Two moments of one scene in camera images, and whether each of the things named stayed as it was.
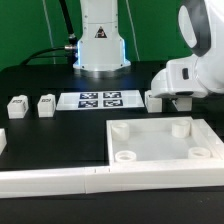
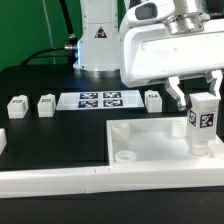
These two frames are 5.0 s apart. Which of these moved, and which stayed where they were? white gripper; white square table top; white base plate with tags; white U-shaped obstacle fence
Moved: white gripper
Stayed: white U-shaped obstacle fence; white square table top; white base plate with tags
